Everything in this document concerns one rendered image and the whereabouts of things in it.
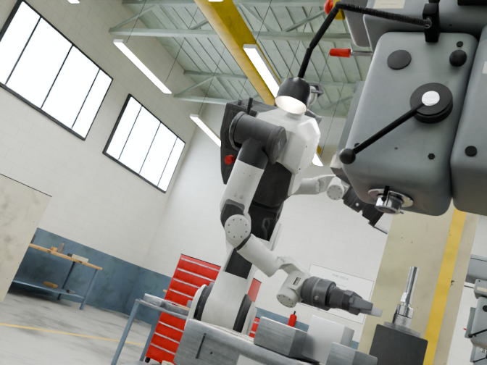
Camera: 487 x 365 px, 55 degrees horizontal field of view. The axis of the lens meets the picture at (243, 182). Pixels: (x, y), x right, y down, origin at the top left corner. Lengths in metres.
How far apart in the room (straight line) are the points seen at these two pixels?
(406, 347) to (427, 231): 1.55
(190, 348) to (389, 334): 0.59
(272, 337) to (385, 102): 0.48
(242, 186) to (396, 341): 0.58
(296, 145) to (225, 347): 0.88
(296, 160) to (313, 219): 9.32
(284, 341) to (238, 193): 0.75
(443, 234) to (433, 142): 1.86
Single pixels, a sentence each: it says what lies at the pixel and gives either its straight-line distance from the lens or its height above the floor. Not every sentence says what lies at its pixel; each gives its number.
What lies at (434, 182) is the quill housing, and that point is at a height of 1.32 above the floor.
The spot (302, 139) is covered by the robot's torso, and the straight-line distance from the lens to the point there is 1.50.
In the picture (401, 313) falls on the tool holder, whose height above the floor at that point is 1.15.
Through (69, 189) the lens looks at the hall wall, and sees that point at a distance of 10.29.
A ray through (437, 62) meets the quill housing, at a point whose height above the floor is 1.55.
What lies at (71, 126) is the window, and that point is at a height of 3.24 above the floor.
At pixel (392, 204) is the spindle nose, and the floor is 1.29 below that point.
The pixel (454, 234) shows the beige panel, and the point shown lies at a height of 1.74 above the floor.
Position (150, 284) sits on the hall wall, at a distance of 12.23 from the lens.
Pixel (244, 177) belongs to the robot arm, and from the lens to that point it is 1.38.
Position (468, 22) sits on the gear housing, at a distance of 1.00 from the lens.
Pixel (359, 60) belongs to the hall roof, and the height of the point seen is 6.20.
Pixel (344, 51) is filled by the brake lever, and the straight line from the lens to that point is 1.26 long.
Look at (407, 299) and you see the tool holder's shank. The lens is 1.38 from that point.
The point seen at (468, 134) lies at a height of 1.40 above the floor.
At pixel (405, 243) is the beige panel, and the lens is 2.72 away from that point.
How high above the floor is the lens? 1.01
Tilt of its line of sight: 14 degrees up
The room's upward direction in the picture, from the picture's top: 20 degrees clockwise
